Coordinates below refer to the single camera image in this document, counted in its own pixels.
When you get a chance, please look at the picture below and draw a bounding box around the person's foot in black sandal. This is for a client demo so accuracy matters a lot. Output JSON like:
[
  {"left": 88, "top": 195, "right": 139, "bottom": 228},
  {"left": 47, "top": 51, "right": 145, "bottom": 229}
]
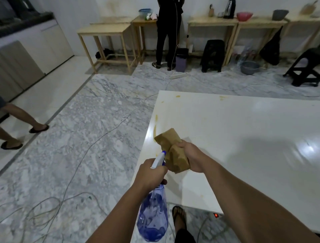
[{"left": 172, "top": 206, "right": 187, "bottom": 231}]

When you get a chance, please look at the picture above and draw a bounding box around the grey bucket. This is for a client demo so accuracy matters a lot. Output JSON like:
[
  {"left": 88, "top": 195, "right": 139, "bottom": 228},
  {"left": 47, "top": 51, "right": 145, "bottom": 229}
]
[{"left": 272, "top": 10, "right": 289, "bottom": 21}]

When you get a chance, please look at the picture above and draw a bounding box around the black electric kettle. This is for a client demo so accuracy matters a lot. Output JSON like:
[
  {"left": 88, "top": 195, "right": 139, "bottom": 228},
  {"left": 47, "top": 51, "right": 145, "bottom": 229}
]
[{"left": 223, "top": 0, "right": 236, "bottom": 19}]

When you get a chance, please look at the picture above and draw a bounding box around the black plastic stool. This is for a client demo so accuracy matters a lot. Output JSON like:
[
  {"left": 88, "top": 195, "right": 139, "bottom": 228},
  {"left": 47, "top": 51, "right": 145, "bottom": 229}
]
[
  {"left": 200, "top": 39, "right": 226, "bottom": 73},
  {"left": 283, "top": 48, "right": 320, "bottom": 87}
]

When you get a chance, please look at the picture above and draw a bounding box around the blue transparent spray bottle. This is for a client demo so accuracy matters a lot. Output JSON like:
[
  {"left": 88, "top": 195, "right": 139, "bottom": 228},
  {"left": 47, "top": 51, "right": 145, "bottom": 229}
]
[{"left": 137, "top": 151, "right": 169, "bottom": 242}]

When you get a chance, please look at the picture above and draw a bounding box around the pink bowl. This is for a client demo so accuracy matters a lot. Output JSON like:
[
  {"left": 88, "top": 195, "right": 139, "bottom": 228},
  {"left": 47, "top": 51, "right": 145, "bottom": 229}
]
[{"left": 236, "top": 12, "right": 254, "bottom": 22}]

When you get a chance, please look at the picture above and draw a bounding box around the black bundle under table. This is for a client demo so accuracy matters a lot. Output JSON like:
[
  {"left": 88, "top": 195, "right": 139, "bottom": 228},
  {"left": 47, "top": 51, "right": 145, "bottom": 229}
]
[{"left": 96, "top": 48, "right": 115, "bottom": 60}]

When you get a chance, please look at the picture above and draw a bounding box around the clear plastic bag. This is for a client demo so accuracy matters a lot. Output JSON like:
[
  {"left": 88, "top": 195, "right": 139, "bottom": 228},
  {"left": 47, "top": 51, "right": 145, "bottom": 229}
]
[{"left": 234, "top": 46, "right": 253, "bottom": 66}]

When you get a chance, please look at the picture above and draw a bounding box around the wooden cutting board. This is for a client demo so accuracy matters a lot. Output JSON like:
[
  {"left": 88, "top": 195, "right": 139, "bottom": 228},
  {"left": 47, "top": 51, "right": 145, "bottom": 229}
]
[{"left": 300, "top": 1, "right": 318, "bottom": 15}]

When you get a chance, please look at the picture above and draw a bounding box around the wooden table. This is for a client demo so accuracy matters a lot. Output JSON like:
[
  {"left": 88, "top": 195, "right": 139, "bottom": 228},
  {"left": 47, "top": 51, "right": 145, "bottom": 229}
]
[
  {"left": 284, "top": 13, "right": 320, "bottom": 52},
  {"left": 187, "top": 16, "right": 239, "bottom": 66},
  {"left": 229, "top": 19, "right": 288, "bottom": 66},
  {"left": 77, "top": 23, "right": 137, "bottom": 75},
  {"left": 130, "top": 16, "right": 160, "bottom": 65}
]

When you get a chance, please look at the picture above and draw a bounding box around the purple trash bin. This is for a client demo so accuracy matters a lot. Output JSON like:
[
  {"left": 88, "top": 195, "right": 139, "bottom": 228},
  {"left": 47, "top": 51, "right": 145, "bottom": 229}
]
[{"left": 175, "top": 48, "right": 189, "bottom": 73}]

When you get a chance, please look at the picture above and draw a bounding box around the person's left forearm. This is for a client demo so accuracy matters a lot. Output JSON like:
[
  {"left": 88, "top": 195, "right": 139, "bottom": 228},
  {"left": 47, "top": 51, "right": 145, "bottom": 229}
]
[{"left": 86, "top": 184, "right": 150, "bottom": 243}]

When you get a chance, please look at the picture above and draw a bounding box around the person's right hand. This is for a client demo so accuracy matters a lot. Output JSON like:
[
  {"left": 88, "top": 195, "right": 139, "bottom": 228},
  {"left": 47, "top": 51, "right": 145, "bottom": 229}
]
[{"left": 176, "top": 140, "right": 213, "bottom": 174}]

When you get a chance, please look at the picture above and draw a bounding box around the person's left hand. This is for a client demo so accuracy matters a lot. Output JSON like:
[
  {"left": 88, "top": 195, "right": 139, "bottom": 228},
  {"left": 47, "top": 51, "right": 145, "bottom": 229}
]
[{"left": 134, "top": 158, "right": 168, "bottom": 192}]

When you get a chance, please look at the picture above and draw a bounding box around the person's right forearm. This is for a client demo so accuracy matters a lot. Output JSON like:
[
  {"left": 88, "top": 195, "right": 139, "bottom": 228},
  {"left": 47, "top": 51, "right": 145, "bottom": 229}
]
[{"left": 200, "top": 160, "right": 320, "bottom": 243}]

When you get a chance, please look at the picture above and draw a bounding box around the beige kitchen cabinet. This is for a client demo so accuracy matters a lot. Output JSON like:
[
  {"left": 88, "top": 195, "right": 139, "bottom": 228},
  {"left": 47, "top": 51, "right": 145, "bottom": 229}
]
[{"left": 0, "top": 11, "right": 75, "bottom": 118}]

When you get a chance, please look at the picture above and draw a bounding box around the brown cleaning cloth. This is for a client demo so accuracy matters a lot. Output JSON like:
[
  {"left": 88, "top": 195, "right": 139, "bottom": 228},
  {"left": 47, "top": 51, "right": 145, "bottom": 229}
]
[{"left": 154, "top": 128, "right": 191, "bottom": 174}]

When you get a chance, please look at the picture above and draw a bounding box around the grey basin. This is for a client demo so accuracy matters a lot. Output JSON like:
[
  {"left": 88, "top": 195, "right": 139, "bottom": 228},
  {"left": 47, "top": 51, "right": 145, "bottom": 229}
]
[{"left": 240, "top": 61, "right": 261, "bottom": 75}]

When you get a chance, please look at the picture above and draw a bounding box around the person's black shorts leg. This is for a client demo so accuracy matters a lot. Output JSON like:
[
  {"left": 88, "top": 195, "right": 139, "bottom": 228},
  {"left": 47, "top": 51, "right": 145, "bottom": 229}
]
[{"left": 174, "top": 228, "right": 197, "bottom": 243}]

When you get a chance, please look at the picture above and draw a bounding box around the black hanging bag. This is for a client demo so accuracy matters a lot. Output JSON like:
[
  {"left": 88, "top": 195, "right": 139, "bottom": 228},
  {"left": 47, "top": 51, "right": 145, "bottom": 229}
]
[{"left": 259, "top": 26, "right": 284, "bottom": 66}]

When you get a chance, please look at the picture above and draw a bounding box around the long grey floor cable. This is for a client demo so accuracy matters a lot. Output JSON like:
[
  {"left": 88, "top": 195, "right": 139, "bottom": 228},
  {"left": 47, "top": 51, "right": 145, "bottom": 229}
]
[{"left": 0, "top": 93, "right": 159, "bottom": 243}]

